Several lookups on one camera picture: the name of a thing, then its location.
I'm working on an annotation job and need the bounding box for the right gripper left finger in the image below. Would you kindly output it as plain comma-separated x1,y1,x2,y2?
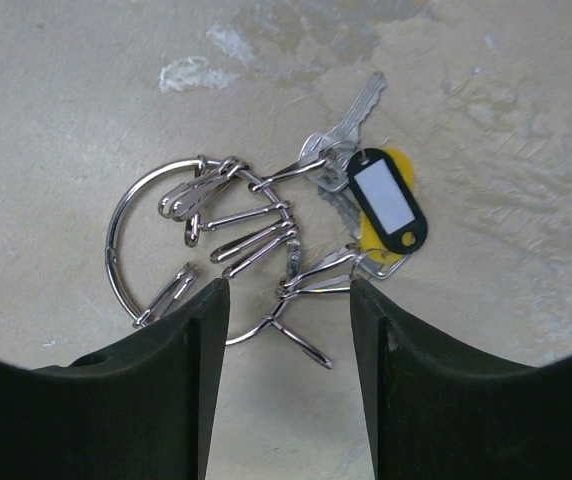
0,280,230,479

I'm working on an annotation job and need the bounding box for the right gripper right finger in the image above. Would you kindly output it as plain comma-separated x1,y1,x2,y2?
350,280,572,479

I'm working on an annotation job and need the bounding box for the key with yellow tag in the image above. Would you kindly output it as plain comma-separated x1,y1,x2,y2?
317,142,428,279

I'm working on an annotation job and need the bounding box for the large metal keyring with clips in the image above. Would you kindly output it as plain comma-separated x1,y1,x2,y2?
104,155,360,369

